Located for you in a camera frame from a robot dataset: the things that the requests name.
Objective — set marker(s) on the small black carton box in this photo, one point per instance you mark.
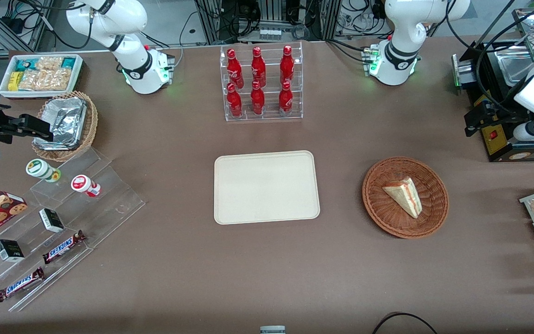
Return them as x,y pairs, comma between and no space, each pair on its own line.
9,250
51,220

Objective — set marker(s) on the aluminium foil container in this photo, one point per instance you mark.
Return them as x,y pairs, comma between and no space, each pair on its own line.
65,123

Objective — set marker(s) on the Snickers chocolate bar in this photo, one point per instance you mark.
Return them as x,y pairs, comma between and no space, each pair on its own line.
20,284
63,247

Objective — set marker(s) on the grey power strip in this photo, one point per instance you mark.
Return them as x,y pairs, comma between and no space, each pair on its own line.
270,34

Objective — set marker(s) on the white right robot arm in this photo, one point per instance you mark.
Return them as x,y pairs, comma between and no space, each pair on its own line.
128,18

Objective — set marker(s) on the red cola bottle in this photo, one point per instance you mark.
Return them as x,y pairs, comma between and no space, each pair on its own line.
234,102
285,99
287,67
257,99
258,69
234,72

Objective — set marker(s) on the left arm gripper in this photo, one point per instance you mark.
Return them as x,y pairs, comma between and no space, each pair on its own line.
500,110

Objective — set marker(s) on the brown round wicker basket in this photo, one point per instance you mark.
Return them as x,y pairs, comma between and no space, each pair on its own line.
383,208

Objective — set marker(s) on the triangular sandwich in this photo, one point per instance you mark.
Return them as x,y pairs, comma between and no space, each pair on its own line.
406,197

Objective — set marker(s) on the clear acrylic stepped stand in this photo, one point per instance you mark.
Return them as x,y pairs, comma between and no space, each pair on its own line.
109,204

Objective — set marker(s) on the beige plastic tray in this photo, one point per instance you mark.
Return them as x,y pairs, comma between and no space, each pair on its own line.
267,188

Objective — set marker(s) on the yellow snack packet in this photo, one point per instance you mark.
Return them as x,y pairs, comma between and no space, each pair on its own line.
14,81

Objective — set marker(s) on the green lidded yogurt cup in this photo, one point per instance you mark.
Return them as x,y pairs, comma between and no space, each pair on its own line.
40,168

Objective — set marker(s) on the aluminium extrusion frame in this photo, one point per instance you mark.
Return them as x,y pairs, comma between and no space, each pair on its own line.
40,28
209,21

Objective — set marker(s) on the black food warmer machine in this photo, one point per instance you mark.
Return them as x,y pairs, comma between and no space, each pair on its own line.
503,155

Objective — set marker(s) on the clear bag of crackers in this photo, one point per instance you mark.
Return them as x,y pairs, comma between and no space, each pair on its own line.
44,80
49,63

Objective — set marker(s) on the teal snack packet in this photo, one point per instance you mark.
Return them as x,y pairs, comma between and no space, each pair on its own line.
67,62
26,64

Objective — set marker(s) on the white rectangular snack bin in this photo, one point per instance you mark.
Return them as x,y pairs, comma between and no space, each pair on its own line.
77,74

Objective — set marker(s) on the red lidded yogurt cup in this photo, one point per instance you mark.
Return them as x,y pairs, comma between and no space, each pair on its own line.
81,183

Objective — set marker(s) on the clear acrylic bottle rack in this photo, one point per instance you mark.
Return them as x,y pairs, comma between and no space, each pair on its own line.
271,116

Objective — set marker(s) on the light tan wicker basket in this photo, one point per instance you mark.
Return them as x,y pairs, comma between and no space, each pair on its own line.
91,125

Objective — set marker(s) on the small grey device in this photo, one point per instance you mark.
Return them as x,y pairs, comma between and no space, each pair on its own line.
272,330

